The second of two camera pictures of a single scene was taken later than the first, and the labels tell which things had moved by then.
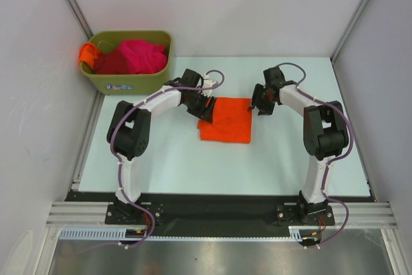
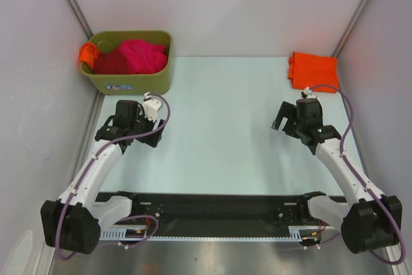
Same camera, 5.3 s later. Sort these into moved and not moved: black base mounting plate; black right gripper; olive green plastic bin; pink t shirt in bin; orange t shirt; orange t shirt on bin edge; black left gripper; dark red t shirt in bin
Moved: black right gripper; black left gripper; orange t shirt
Not moved: olive green plastic bin; dark red t shirt in bin; pink t shirt in bin; black base mounting plate; orange t shirt on bin edge
